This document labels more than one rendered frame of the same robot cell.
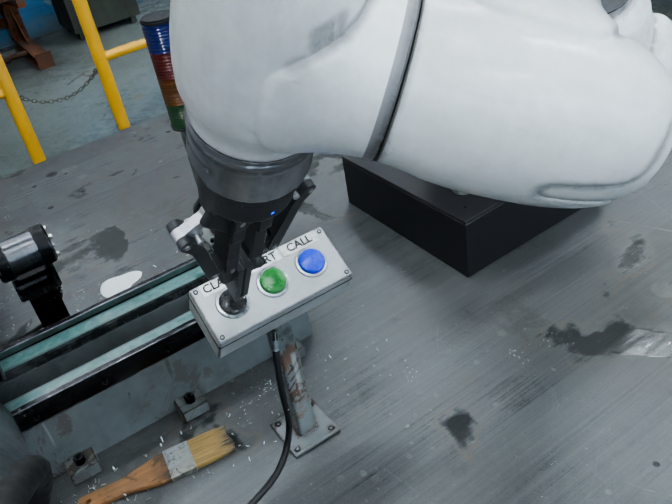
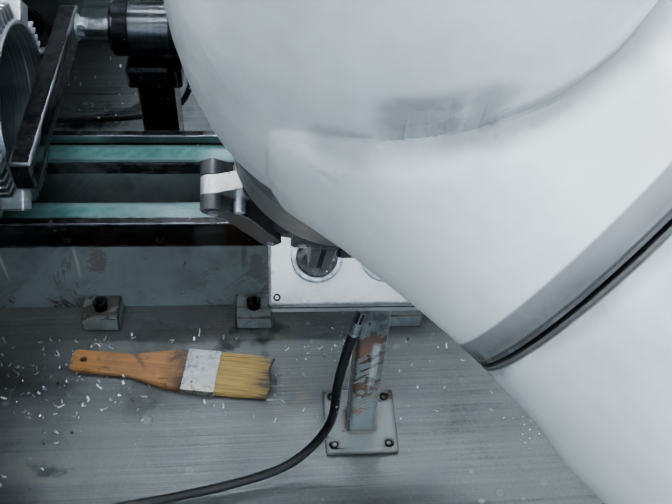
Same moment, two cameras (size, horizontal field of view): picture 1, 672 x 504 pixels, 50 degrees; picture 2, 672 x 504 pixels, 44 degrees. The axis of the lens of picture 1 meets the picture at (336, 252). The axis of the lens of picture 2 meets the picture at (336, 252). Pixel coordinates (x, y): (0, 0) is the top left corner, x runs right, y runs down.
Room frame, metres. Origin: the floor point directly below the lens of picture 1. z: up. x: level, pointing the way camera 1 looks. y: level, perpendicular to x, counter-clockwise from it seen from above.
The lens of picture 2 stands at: (0.23, -0.04, 1.51)
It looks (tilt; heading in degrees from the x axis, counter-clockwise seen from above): 47 degrees down; 22
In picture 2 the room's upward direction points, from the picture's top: 4 degrees clockwise
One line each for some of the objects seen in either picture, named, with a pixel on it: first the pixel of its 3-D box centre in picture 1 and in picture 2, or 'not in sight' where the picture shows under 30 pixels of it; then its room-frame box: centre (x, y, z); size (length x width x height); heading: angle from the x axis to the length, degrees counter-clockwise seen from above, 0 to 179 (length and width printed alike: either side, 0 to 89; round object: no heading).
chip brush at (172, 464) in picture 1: (157, 471); (171, 369); (0.61, 0.28, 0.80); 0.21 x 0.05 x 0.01; 110
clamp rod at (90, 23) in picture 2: not in sight; (111, 27); (0.84, 0.47, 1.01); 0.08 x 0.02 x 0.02; 117
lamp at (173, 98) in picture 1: (178, 86); not in sight; (1.16, 0.21, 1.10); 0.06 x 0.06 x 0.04
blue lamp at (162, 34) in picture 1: (163, 34); not in sight; (1.16, 0.21, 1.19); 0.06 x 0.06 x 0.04
